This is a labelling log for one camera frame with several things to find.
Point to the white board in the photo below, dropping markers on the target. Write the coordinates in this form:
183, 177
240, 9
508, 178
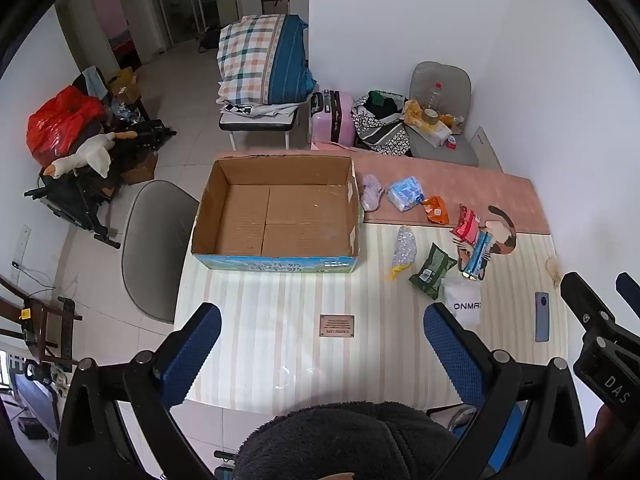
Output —
487, 147

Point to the dark wooden rack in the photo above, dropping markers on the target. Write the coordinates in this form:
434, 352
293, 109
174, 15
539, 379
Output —
37, 317

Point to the brown label plate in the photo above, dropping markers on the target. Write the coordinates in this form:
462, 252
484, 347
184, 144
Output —
336, 326

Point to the green snack packet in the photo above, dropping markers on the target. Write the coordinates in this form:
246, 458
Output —
432, 270

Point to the striped cat print mat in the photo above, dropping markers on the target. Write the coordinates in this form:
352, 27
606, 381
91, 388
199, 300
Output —
300, 300

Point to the pink suitcase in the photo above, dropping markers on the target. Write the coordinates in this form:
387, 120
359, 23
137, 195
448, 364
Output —
330, 115

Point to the red plastic bag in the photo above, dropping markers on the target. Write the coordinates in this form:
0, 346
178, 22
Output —
62, 125

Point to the brown tape roll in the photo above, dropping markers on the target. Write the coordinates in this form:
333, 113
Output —
431, 116

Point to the light blue cloth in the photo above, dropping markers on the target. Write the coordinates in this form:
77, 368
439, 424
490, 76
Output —
92, 80

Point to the orange snack packet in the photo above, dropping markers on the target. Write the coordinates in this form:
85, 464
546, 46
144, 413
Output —
435, 208

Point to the black white patterned bag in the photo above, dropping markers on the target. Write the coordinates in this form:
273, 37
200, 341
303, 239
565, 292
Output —
380, 127

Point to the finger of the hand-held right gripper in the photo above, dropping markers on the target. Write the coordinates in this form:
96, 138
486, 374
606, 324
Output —
582, 295
629, 292

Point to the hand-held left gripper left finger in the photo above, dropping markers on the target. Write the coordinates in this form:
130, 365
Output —
192, 355

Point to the brown cardboard box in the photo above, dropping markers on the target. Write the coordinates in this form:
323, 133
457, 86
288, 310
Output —
140, 167

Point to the blue smartphone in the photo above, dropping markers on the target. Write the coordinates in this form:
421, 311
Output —
541, 316

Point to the white goose plush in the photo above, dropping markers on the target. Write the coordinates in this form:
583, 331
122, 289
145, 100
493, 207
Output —
92, 152

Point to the plaid bedding bundle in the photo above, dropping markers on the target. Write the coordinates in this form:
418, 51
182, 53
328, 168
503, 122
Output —
255, 55

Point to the yellow plastic bag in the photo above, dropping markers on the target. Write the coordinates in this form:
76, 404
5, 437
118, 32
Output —
414, 112

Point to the blue tissue packet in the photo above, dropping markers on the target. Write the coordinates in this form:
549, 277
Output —
406, 194

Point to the small open cardboard box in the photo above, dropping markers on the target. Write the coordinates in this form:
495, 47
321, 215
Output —
125, 85

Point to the white plastic packet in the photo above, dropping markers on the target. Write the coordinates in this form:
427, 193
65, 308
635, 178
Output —
462, 302

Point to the pink suede mat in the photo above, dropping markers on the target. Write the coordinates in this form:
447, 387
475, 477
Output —
450, 180

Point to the clear plastic snack bag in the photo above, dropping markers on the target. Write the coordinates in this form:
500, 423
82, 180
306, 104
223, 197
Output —
404, 250

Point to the grey shell chair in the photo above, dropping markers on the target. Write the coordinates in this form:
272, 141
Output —
155, 245

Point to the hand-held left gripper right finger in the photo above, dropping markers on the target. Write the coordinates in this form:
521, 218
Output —
452, 355

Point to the clear bottle red cap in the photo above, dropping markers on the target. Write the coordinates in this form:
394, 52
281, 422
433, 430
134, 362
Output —
434, 95

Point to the long blue snack packet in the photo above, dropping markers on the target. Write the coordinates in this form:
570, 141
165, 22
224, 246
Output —
479, 255

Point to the black folded stroller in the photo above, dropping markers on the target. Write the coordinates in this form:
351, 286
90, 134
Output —
85, 195

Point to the red snack packet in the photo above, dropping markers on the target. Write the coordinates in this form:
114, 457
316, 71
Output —
467, 222

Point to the grey padded chair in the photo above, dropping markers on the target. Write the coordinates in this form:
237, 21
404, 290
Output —
445, 77

